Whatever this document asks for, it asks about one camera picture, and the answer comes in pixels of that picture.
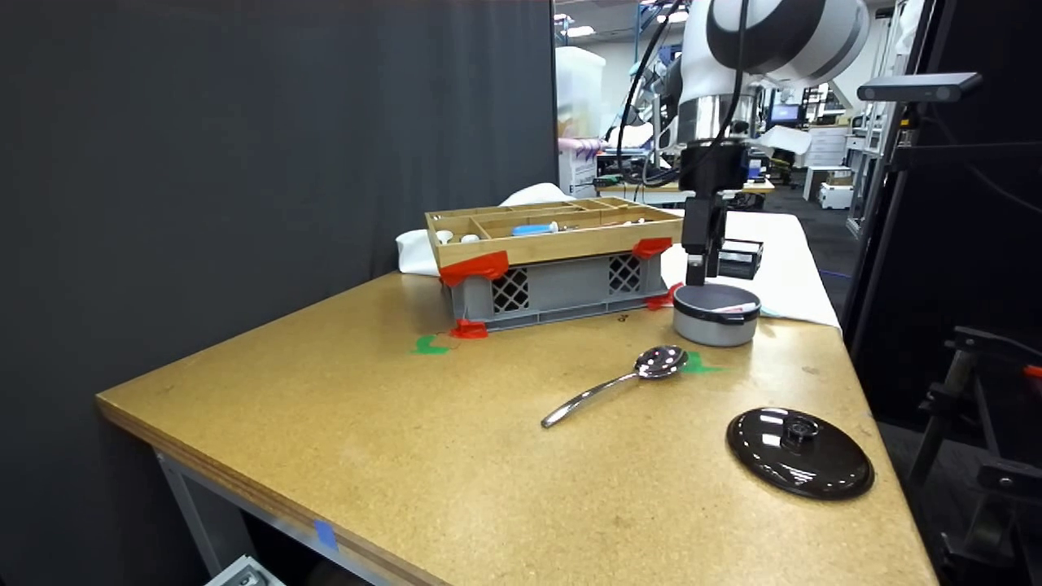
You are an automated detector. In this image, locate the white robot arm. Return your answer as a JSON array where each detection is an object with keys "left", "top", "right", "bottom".
[{"left": 675, "top": 0, "right": 870, "bottom": 286}]

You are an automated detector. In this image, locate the grey pot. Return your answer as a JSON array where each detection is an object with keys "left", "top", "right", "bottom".
[{"left": 675, "top": 282, "right": 762, "bottom": 347}]

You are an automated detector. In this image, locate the black camera on stand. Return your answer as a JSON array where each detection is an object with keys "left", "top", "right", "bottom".
[{"left": 857, "top": 71, "right": 984, "bottom": 105}]

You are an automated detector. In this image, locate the black glass lid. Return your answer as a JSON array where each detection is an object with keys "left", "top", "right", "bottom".
[{"left": 725, "top": 407, "right": 874, "bottom": 501}]

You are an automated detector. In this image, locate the wooden cutlery tray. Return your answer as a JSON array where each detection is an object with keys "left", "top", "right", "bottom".
[{"left": 425, "top": 198, "right": 681, "bottom": 282}]

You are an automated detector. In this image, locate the grey plastic crate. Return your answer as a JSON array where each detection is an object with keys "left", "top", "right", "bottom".
[{"left": 447, "top": 250, "right": 666, "bottom": 325}]

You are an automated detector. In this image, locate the black curtain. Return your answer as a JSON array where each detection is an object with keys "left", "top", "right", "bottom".
[{"left": 0, "top": 0, "right": 556, "bottom": 586}]

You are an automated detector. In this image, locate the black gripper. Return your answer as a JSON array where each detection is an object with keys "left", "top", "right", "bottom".
[{"left": 681, "top": 140, "right": 746, "bottom": 286}]

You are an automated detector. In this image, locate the metal spoon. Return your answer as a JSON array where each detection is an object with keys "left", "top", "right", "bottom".
[{"left": 539, "top": 346, "right": 687, "bottom": 428}]

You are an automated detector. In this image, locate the white cloth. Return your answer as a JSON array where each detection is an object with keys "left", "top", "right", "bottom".
[{"left": 395, "top": 183, "right": 839, "bottom": 330}]

